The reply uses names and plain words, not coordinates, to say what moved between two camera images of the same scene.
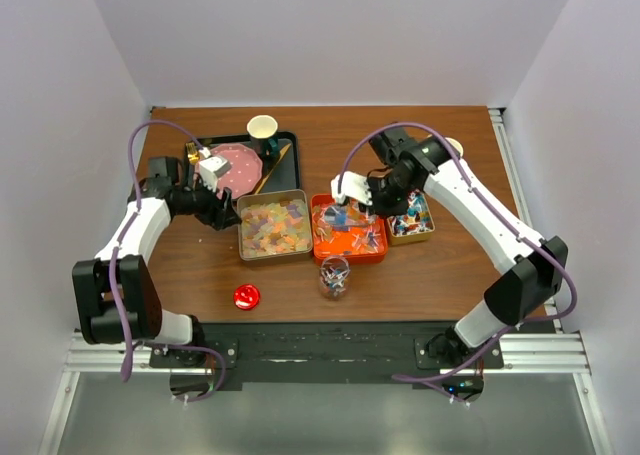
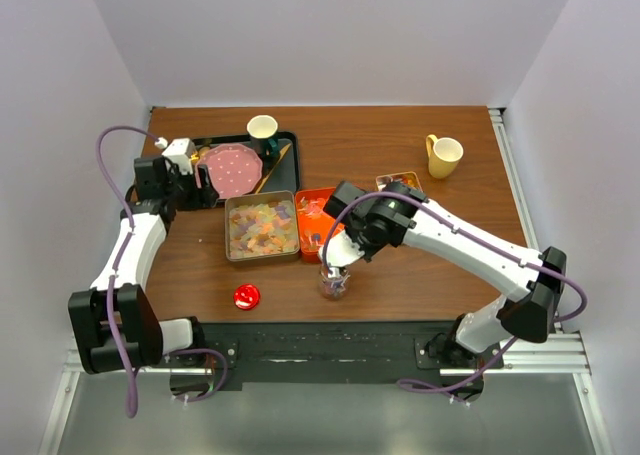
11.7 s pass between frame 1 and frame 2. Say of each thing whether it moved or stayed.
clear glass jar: stayed
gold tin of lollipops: moved
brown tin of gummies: moved
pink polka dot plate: stayed
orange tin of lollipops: moved
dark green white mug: stayed
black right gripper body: moved
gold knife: stayed
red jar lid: stayed
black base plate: stayed
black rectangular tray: stayed
